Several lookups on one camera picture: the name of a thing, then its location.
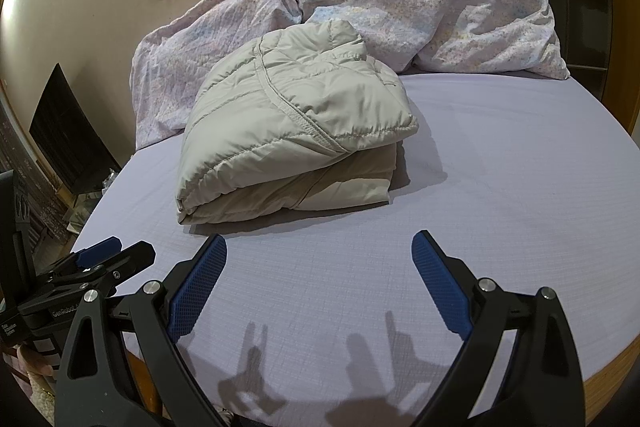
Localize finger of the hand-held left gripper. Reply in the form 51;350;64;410
75;242;157;295
37;236;124;280

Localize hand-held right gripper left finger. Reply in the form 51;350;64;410
55;234;227;427

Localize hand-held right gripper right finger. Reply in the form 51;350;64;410
411;230;586;427

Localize beige puffer jacket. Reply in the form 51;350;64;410
175;18;420;227

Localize person's left forearm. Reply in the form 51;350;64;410
0;343;58;413

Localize bed with lavender sheet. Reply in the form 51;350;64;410
69;71;640;427

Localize black television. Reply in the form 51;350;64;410
29;63;124;196

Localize floral lilac duvet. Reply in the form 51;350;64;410
129;0;571;148

